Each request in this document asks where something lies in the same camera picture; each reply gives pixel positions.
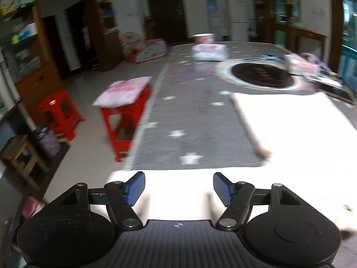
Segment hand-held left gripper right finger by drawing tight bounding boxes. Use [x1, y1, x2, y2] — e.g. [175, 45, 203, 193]
[213, 172, 309, 231]

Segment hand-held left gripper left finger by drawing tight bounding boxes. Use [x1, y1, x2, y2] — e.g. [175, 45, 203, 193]
[50, 171, 146, 228]

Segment white cloth garment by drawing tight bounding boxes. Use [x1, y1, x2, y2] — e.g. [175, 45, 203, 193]
[107, 91, 357, 233]

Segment red plastic stool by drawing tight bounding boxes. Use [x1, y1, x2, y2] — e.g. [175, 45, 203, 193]
[38, 90, 86, 142]
[100, 85, 153, 163]

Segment grey star-patterned tablecloth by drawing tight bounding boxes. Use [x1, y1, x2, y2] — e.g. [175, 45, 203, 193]
[125, 42, 352, 171]

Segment pink and white plastic bag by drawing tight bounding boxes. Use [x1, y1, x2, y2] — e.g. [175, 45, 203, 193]
[92, 76, 153, 108]

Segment purple patterned bucket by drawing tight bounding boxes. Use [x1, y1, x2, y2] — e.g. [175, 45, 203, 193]
[34, 126, 62, 158]

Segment pink packet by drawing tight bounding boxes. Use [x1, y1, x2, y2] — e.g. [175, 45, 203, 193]
[21, 197, 45, 220]

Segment wooden stool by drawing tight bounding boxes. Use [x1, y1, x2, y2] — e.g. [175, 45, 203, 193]
[0, 134, 50, 191]

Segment round black induction hotplate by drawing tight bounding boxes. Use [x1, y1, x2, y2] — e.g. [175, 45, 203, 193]
[216, 58, 303, 90]

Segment pink white cartons on floor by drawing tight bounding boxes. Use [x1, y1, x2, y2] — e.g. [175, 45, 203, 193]
[121, 32, 168, 64]

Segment pink and white basin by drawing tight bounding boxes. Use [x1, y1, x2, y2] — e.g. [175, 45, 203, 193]
[193, 33, 216, 45]

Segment white packet on table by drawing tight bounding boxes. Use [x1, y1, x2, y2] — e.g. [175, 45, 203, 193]
[284, 52, 357, 103]

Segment wooden archway shelf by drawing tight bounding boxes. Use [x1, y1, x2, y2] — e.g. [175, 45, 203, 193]
[83, 0, 125, 72]

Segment water dispenser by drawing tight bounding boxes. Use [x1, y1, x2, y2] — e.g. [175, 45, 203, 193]
[206, 0, 225, 40]

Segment white refrigerator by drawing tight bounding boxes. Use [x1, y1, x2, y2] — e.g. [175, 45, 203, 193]
[226, 0, 249, 42]

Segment dark wooden door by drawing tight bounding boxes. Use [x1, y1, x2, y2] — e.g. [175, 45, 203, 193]
[145, 0, 188, 46]

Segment wooden glass-door cabinet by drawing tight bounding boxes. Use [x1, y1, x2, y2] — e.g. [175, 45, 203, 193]
[252, 0, 327, 54]

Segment wooden display cabinet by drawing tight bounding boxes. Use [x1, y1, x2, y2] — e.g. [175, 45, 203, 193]
[0, 0, 65, 123]

